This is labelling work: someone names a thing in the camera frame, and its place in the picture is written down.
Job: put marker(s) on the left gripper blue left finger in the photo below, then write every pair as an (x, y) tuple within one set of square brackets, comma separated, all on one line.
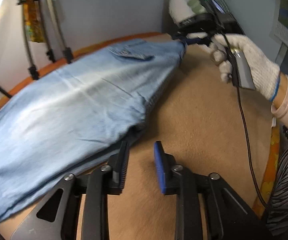
[(119, 165)]

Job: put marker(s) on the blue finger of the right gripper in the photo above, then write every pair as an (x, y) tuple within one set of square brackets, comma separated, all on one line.
[(198, 41)]

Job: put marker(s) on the colourful cloth on tripod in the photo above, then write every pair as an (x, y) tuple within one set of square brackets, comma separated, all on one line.
[(34, 22)]

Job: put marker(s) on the tall grey folded tripod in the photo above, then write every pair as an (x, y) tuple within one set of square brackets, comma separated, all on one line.
[(67, 53)]

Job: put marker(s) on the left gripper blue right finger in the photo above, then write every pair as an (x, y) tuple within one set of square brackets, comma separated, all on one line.
[(163, 164)]

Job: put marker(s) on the right white knit gloved hand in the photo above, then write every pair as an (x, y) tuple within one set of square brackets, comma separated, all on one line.
[(265, 73)]

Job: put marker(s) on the light blue denim pants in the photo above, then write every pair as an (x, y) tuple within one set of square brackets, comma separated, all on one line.
[(77, 116)]

